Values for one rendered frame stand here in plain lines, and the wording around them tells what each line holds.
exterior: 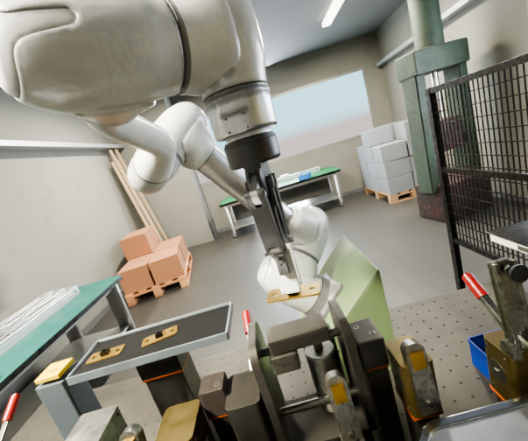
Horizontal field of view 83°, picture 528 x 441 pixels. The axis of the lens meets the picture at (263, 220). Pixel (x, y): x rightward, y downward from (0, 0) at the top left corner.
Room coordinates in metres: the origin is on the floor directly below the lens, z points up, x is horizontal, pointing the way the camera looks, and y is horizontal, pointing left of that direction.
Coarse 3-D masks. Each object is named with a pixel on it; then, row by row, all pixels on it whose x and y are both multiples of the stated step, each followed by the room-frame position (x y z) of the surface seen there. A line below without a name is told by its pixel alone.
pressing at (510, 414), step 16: (512, 400) 0.39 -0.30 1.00; (448, 416) 0.39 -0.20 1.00; (464, 416) 0.39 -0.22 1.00; (480, 416) 0.38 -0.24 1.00; (496, 416) 0.37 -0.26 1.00; (512, 416) 0.37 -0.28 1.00; (432, 432) 0.38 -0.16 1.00; (448, 432) 0.37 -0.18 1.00; (464, 432) 0.37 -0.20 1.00; (480, 432) 0.36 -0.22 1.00; (496, 432) 0.35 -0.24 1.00; (512, 432) 0.35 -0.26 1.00
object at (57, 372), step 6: (60, 360) 0.68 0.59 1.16; (66, 360) 0.68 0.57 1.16; (72, 360) 0.68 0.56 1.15; (54, 366) 0.67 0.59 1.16; (60, 366) 0.66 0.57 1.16; (66, 366) 0.65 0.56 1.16; (48, 372) 0.65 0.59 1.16; (54, 372) 0.64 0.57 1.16; (60, 372) 0.63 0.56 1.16; (42, 378) 0.63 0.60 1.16; (48, 378) 0.63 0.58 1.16; (54, 378) 0.63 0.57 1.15; (36, 384) 0.63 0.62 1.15
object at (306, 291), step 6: (318, 282) 0.43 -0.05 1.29; (306, 288) 0.42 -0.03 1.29; (312, 288) 0.42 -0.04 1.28; (318, 288) 0.41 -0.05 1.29; (270, 294) 0.44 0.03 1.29; (276, 294) 0.44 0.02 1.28; (288, 294) 0.42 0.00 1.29; (294, 294) 0.42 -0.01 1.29; (300, 294) 0.41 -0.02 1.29; (306, 294) 0.41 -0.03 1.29; (312, 294) 0.40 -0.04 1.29; (318, 294) 0.40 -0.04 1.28; (270, 300) 0.42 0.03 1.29; (276, 300) 0.41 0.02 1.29; (282, 300) 0.41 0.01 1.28
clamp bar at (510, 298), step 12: (492, 264) 0.45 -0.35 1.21; (504, 264) 0.45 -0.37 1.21; (516, 264) 0.42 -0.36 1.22; (492, 276) 0.45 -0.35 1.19; (504, 276) 0.44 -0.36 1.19; (516, 276) 0.41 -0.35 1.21; (504, 288) 0.43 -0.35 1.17; (516, 288) 0.44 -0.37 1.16; (504, 300) 0.43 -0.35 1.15; (516, 300) 0.44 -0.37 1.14; (504, 312) 0.43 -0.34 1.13; (516, 312) 0.43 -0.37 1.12; (504, 324) 0.44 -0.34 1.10; (516, 324) 0.43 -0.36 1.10; (516, 336) 0.42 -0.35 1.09
